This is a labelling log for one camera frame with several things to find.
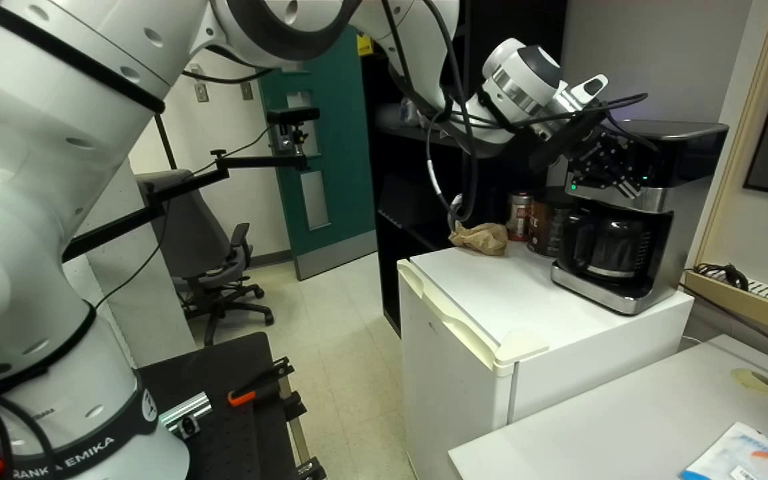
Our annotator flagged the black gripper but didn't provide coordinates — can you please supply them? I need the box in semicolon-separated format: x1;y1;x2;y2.
567;123;651;203

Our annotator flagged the black silver coffee maker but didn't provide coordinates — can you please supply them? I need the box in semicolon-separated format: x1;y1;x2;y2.
548;118;731;318

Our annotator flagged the glass coffee carafe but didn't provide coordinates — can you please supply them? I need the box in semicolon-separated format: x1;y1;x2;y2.
556;210;664;283

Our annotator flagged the dark brown jar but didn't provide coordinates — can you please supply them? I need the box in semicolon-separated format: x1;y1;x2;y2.
524;199;559;258

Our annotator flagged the small jar with red label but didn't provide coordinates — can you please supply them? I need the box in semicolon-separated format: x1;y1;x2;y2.
506;192;531;244

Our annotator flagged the small black object on ledge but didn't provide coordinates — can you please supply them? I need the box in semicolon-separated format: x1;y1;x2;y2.
690;262;752;294

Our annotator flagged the white mini fridge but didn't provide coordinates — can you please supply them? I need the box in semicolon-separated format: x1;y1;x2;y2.
395;243;695;480

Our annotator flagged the tall black shelf cabinet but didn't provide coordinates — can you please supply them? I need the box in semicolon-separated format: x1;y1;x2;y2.
359;0;570;335

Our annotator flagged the yellowish tape patch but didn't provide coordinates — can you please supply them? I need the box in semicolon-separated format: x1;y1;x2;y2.
728;367;768;394

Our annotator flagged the green door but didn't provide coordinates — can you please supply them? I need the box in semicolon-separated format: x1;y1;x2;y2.
255;23;379;283

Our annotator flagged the blue white paper sheet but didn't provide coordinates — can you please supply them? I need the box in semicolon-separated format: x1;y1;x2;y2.
678;419;768;480

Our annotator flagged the black office chair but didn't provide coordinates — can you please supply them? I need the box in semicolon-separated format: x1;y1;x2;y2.
136;168;278;347

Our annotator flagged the black coat rack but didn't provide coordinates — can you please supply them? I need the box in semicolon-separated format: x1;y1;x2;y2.
151;110;182;174

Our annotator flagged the black robot cart top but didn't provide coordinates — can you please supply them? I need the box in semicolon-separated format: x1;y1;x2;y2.
0;330;327;480

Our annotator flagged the curved silver metal handle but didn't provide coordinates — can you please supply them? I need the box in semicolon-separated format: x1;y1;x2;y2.
444;192;467;238

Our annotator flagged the wooden wall ledge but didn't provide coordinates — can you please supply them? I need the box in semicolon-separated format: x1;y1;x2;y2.
680;266;768;351

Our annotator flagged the black camera on mount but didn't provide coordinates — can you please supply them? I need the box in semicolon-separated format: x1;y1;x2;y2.
263;103;322;159

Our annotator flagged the orange handled clamp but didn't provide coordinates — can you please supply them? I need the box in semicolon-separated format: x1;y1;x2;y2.
224;356;296;411

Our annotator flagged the wall light switch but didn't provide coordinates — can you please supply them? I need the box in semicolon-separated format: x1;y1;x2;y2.
188;66;210;107

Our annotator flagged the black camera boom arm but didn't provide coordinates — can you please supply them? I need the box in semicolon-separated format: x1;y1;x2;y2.
55;147;315;266

